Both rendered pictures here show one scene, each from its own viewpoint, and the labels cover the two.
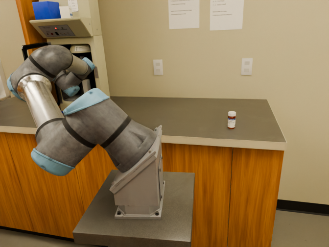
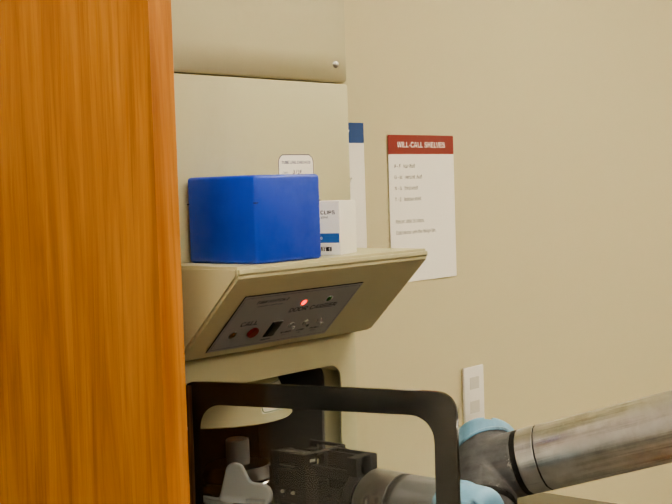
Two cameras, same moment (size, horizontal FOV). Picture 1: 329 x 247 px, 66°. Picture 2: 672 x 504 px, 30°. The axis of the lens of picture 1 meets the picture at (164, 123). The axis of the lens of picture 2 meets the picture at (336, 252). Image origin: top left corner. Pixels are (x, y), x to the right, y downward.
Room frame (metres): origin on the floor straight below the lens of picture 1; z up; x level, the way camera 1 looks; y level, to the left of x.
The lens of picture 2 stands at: (0.92, 1.79, 1.59)
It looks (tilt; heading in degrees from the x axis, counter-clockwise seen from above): 3 degrees down; 295
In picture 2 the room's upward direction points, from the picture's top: 2 degrees counter-clockwise
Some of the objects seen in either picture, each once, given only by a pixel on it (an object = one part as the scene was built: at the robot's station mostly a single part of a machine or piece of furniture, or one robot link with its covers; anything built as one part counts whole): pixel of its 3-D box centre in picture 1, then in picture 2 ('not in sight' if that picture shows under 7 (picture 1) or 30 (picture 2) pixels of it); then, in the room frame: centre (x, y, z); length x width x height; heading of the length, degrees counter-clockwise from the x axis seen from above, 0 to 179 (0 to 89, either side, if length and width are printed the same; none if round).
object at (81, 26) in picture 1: (61, 28); (303, 301); (1.54, 0.56, 1.46); 0.32 x 0.11 x 0.10; 75
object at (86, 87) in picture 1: (85, 79); not in sight; (1.66, 0.51, 1.14); 0.11 x 0.11 x 0.21
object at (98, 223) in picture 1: (143, 203); not in sight; (0.67, 0.08, 0.92); 0.32 x 0.32 x 0.04; 81
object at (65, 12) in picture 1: (66, 12); (327, 227); (1.53, 0.51, 1.54); 0.05 x 0.05 x 0.06; 3
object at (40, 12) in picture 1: (47, 11); (254, 218); (1.56, 0.63, 1.56); 0.10 x 0.10 x 0.09; 75
